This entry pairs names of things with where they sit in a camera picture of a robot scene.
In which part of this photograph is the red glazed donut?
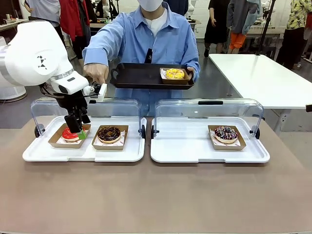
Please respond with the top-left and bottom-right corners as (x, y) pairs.
(61, 126), (86, 143)

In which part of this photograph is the black serving tray with handles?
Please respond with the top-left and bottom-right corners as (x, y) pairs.
(110, 62), (195, 91)

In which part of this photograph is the white face mask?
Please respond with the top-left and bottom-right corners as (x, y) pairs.
(139, 0), (163, 12)

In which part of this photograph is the person in yellow patterned shirt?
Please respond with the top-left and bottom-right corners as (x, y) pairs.
(276, 0), (312, 71)

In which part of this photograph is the large white table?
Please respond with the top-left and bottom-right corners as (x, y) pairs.
(208, 53), (312, 133)

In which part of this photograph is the black tripod stand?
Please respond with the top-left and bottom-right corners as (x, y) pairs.
(254, 0), (278, 59)

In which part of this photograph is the yellow sprinkled donut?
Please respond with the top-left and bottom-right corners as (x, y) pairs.
(165, 68), (185, 80)

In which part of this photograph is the person's left forearm blue sleeve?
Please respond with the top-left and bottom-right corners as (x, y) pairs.
(192, 58), (201, 82)

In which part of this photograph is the white plastic serving tray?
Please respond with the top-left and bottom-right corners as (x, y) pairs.
(150, 116), (271, 164)
(22, 115), (147, 163)

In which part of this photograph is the person in red jacket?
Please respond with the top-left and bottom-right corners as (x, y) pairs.
(58, 0), (91, 67)

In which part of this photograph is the person torso in blue shirt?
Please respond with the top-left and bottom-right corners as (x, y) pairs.
(82, 0), (201, 117)

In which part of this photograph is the person in black dress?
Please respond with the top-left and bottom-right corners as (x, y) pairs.
(204, 0), (229, 59)

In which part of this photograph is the brown cardboard donut box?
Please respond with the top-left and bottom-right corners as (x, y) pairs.
(207, 124), (247, 151)
(91, 124), (129, 151)
(48, 122), (92, 149)
(159, 67), (191, 85)

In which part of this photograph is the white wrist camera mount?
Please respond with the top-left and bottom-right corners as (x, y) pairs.
(82, 83), (108, 103)

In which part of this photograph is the figure with orange shorts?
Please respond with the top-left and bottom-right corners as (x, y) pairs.
(226, 0), (262, 55)

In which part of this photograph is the clear plastic tray lid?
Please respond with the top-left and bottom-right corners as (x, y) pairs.
(154, 98), (265, 137)
(30, 97), (142, 137)

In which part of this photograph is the person's right hand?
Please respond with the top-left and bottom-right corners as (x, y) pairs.
(83, 64), (110, 85)

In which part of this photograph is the white round base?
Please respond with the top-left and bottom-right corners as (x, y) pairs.
(0, 84), (27, 103)

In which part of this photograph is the person's right forearm blue sleeve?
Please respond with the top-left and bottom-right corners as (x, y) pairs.
(82, 28), (124, 69)

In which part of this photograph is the chocolate glazed donut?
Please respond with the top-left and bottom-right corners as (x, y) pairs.
(97, 125), (121, 144)

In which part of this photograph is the chocolate donut with coloured sprinkles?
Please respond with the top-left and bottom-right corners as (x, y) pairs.
(214, 125), (239, 144)

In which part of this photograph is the white printed paper liner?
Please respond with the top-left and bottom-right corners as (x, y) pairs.
(93, 130), (126, 147)
(56, 136), (81, 145)
(210, 129), (242, 147)
(159, 68), (172, 80)

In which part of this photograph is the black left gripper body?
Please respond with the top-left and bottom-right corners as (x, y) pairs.
(52, 93), (89, 117)

